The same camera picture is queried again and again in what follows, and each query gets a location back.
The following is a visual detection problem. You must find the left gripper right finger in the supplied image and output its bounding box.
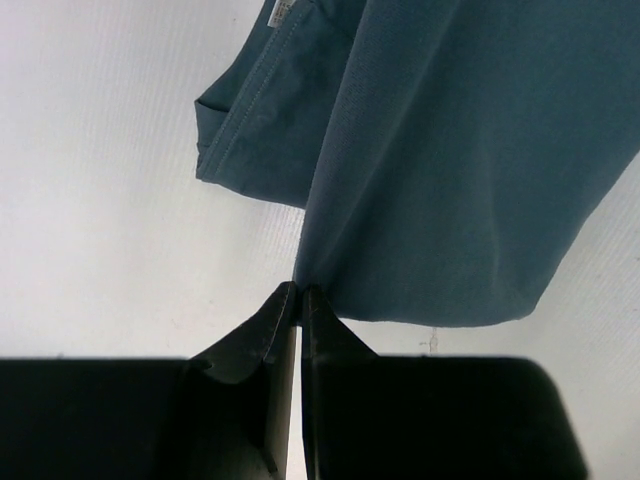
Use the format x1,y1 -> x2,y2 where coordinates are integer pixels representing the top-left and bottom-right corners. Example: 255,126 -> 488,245
301,287 -> 588,479

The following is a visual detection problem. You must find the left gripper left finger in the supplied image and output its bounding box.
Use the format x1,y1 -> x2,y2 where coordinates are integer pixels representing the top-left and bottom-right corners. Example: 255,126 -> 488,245
1,282 -> 297,479

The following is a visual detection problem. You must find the dark blue-grey t shirt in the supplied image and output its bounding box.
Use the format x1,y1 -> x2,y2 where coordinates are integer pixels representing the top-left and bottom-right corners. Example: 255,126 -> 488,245
195,1 -> 639,327

